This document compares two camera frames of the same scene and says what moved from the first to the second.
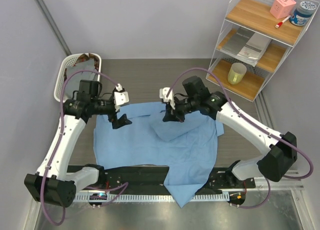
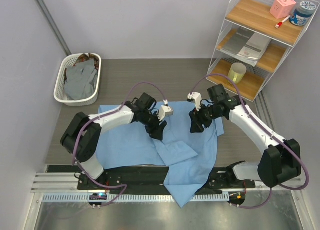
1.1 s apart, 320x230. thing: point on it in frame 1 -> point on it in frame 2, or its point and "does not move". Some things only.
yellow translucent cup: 237,71 does not move
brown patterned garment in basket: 84,58 does not move
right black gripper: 170,116 -> 197,120
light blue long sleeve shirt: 188,147 does not move
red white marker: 280,23 does not move
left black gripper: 118,122 -> 157,131
